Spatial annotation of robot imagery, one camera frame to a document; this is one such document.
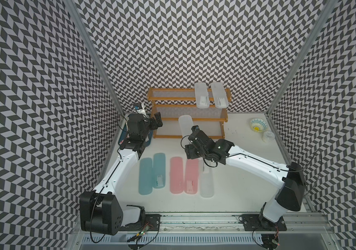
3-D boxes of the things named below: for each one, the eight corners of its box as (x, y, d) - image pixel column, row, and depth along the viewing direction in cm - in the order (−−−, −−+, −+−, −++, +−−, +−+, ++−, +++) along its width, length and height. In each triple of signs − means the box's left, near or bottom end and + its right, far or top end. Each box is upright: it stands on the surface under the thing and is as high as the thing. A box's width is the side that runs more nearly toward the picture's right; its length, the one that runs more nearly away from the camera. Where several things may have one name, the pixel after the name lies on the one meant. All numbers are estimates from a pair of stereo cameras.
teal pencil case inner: (152, 189, 85) (151, 188, 83) (153, 154, 99) (153, 153, 97) (165, 188, 85) (165, 187, 84) (165, 153, 99) (165, 152, 98)
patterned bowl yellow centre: (255, 134, 109) (258, 129, 104) (246, 125, 115) (249, 120, 110) (265, 130, 112) (269, 125, 107) (257, 121, 117) (260, 116, 112)
